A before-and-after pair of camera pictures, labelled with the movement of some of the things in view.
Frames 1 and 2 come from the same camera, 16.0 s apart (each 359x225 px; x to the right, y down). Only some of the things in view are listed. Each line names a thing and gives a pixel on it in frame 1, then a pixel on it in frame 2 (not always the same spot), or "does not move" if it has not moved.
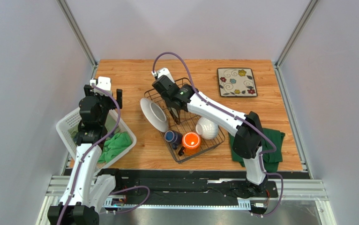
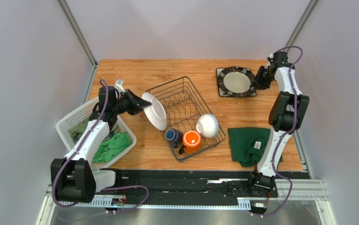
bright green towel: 114,145 does not move
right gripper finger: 175,119 -> 255,85
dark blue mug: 174,137 does not move
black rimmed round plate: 175,114 -> 235,81
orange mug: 191,143 does not move
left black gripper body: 105,102 -> 125,103
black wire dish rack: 192,135 does not move
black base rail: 183,187 does not move
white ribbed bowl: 206,128 does not move
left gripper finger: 87,88 -> 134,111
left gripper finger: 119,97 -> 140,103
